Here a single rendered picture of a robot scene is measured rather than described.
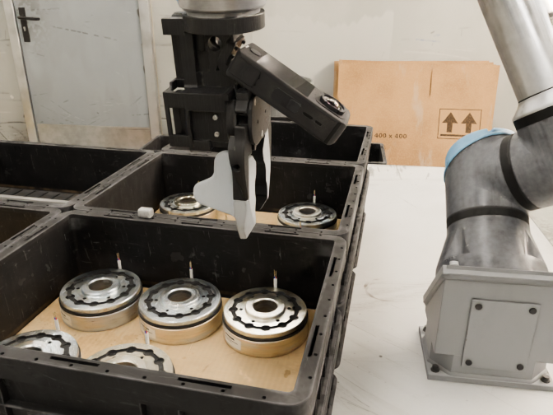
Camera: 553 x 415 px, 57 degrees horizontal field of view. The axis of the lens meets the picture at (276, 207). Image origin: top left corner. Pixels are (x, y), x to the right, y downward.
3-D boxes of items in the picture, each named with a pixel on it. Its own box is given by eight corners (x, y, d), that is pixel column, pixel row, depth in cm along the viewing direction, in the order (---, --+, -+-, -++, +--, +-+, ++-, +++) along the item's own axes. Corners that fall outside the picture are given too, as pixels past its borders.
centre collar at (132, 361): (155, 363, 53) (155, 358, 53) (132, 397, 49) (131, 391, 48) (113, 356, 54) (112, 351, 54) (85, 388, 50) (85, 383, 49)
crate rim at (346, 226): (363, 177, 93) (364, 165, 92) (346, 253, 66) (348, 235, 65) (159, 162, 101) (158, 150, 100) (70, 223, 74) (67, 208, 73)
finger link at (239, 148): (239, 190, 51) (239, 102, 48) (257, 192, 51) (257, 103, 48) (225, 203, 47) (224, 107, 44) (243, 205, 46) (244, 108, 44)
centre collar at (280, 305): (289, 300, 64) (289, 296, 63) (281, 324, 59) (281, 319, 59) (251, 296, 65) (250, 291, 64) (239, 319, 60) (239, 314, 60)
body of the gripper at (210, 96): (197, 125, 54) (184, 4, 48) (276, 129, 53) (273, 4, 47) (169, 154, 48) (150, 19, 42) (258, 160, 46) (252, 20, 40)
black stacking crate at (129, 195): (359, 226, 96) (363, 168, 92) (341, 314, 70) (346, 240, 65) (163, 207, 105) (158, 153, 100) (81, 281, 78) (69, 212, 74)
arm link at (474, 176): (473, 241, 85) (470, 170, 90) (556, 222, 75) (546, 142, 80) (428, 219, 79) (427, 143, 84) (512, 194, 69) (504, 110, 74)
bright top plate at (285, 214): (341, 208, 92) (341, 205, 92) (330, 231, 83) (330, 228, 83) (286, 202, 95) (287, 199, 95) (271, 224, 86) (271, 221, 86)
